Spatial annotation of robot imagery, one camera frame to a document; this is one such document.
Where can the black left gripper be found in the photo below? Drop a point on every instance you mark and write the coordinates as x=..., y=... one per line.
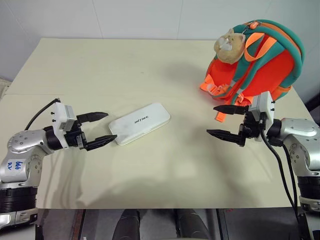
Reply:
x=75, y=138

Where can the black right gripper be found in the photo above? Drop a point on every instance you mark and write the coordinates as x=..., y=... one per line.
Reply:
x=252, y=127

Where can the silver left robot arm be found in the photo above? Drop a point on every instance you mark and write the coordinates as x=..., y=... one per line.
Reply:
x=23, y=147

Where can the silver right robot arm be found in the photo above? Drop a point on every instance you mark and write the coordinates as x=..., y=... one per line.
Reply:
x=300, y=140

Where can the white rectangular pencil case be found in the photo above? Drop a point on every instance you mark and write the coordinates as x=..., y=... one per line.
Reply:
x=140, y=123

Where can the orange and teal backpack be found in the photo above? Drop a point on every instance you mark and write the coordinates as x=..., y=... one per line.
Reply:
x=272, y=67

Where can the beige plush animal toy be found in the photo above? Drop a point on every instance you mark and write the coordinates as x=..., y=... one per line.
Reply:
x=230, y=48

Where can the dark rounded shape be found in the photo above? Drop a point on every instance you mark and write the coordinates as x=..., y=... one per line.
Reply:
x=191, y=225
x=128, y=225

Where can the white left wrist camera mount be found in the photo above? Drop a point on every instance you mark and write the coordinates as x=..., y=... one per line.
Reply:
x=60, y=116

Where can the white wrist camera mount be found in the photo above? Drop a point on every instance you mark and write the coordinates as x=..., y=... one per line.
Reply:
x=263, y=105
x=60, y=116

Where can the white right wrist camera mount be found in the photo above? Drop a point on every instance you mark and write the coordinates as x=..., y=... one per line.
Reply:
x=263, y=105

